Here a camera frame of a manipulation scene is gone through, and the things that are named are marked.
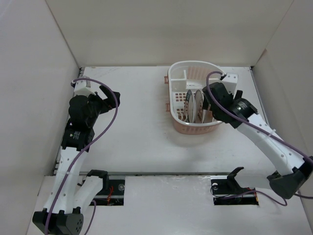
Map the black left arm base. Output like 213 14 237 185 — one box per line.
87 169 125 206

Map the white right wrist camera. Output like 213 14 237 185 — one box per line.
221 73 238 94

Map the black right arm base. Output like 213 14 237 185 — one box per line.
210 167 259 206

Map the orange sunburst white plate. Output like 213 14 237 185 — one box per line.
202 110 213 123

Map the white pink dish rack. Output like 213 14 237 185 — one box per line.
164 61 227 135

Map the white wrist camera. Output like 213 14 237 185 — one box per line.
71 79 95 97
221 73 238 94

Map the green rimmed white plate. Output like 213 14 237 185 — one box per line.
184 90 194 123

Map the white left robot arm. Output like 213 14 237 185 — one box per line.
32 85 120 235

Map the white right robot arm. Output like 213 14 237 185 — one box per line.
202 82 313 199

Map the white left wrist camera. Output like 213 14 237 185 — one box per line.
71 79 95 97

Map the red lettered white plate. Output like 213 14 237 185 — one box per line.
195 90 203 123

